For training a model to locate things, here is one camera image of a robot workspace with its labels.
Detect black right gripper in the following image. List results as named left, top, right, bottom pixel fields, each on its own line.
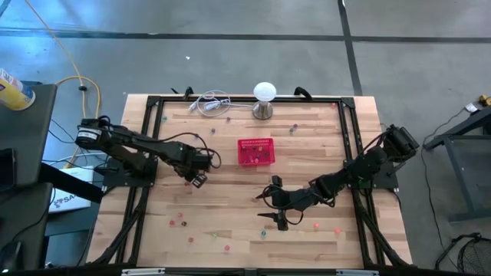
left=255, top=175, right=314, bottom=232

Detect red plastic basket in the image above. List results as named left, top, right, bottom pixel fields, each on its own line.
left=236, top=137, right=276, bottom=167

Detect white dome lamp metal base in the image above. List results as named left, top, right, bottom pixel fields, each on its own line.
left=252, top=81, right=278, bottom=121

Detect black bar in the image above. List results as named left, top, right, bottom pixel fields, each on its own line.
left=38, top=163, right=104, bottom=204

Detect white printed cardboard box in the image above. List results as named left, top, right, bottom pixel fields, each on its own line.
left=48, top=166, right=95, bottom=215

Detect dark grey desk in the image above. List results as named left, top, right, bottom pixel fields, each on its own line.
left=0, top=80, right=58, bottom=189
left=0, top=182, right=54, bottom=271

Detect dark tablet screen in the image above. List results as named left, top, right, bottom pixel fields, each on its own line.
left=0, top=147, right=17, bottom=192

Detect yellow wipes canister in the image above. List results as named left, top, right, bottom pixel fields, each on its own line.
left=0, top=67, right=37, bottom=112

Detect dark metal desk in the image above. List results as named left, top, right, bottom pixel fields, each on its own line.
left=423, top=105, right=491, bottom=223

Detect black mesh wastebasket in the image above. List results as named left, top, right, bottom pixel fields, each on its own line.
left=456, top=235, right=491, bottom=275

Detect white lamp cable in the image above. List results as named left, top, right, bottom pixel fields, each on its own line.
left=187, top=89, right=255, bottom=118

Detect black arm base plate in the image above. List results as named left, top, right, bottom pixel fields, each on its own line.
left=344, top=159, right=400, bottom=189
left=102, top=156, right=159, bottom=189

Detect silver metal bracket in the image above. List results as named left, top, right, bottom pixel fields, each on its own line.
left=120, top=268, right=166, bottom=276
left=335, top=269, right=381, bottom=276

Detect yellow extension cable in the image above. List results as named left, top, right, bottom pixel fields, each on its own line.
left=23, top=0, right=103, bottom=169

